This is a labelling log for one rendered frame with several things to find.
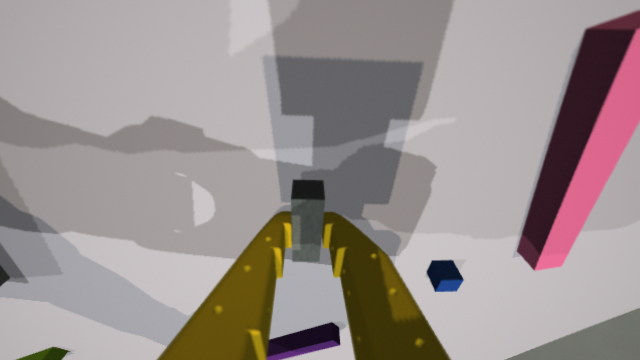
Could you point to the grey rod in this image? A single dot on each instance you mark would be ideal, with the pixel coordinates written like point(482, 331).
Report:
point(307, 213)

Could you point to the small blue cube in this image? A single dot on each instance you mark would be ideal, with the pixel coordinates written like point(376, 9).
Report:
point(444, 276)

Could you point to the pink rod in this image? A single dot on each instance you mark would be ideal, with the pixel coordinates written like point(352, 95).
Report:
point(599, 113)

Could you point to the lime green rod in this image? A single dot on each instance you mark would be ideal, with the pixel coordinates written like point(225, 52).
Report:
point(52, 353)

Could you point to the purple rod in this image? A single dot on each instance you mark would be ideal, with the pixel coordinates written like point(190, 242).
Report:
point(305, 341)

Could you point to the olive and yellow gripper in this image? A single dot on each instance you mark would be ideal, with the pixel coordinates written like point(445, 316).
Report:
point(234, 321)

